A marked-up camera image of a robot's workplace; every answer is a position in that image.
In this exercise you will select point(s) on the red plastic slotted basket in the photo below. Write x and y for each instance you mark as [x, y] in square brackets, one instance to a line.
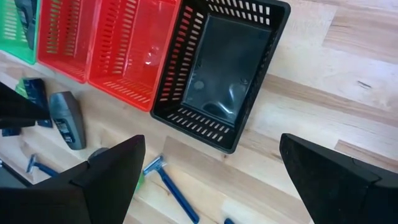
[59, 31]
[136, 46]

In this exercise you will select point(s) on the grey deodorant bottle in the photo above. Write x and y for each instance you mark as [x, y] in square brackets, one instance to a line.
[98, 153]
[28, 21]
[66, 118]

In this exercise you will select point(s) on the dark navy rectangular packet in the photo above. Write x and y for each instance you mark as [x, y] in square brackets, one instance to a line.
[37, 93]

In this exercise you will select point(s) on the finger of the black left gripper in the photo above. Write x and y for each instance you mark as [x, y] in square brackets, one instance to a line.
[15, 109]

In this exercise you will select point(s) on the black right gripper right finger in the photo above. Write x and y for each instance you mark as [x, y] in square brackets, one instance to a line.
[342, 193]

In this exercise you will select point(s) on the green travel bottle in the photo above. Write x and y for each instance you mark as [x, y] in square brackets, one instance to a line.
[140, 182]

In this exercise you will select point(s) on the green plastic slotted basket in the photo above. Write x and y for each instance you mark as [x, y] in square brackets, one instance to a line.
[9, 40]

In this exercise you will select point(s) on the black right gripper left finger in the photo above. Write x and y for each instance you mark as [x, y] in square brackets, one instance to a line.
[93, 193]

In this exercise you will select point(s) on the black plastic slotted basket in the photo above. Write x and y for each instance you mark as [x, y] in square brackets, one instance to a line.
[224, 71]

